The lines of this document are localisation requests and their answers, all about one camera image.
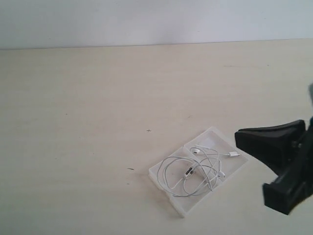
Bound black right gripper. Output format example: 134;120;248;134
234;119;313;215

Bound white wired earphones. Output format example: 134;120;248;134
157;144;241;198

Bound white label sticker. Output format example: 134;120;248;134
199;138;215;148

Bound clear plastic storage case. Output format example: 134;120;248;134
149;127;248;217

